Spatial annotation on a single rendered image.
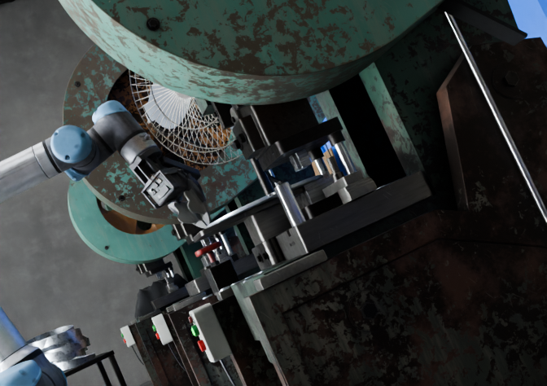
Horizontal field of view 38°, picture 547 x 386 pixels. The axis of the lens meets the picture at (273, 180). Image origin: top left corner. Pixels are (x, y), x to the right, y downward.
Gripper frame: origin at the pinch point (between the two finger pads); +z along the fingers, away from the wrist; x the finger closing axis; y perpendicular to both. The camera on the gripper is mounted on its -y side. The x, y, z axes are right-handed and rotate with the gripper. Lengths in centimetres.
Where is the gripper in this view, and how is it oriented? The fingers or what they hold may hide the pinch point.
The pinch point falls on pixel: (207, 222)
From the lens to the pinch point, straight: 174.4
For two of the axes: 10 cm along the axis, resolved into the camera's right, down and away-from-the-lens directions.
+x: 6.2, -6.7, -4.0
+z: 6.5, 7.3, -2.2
